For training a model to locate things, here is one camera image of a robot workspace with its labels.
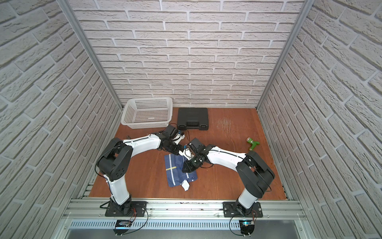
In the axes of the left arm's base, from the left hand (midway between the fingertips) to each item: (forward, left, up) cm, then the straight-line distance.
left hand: (183, 149), depth 93 cm
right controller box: (-41, -33, -2) cm, 52 cm away
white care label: (-22, -2, 0) cm, 22 cm away
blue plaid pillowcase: (-9, +5, -1) cm, 11 cm away
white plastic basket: (+28, +27, +5) cm, 39 cm away
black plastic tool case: (+24, -6, +3) cm, 25 cm away
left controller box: (-40, +28, -4) cm, 49 cm away
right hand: (-14, -3, +2) cm, 14 cm away
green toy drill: (+6, -45, +1) cm, 46 cm away
